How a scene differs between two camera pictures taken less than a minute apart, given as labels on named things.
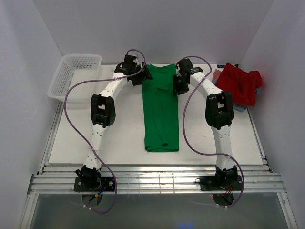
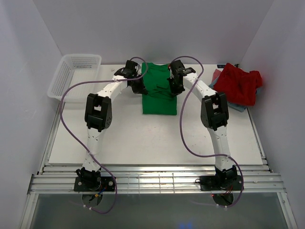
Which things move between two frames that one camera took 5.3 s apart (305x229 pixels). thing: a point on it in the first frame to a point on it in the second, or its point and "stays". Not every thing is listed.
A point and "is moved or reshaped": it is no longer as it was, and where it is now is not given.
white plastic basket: [74, 67] stays
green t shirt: [160, 109] is moved or reshaped
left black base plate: [107, 183] stays
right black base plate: [210, 183] stays
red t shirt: [243, 85] stays
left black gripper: [144, 75] to [141, 89]
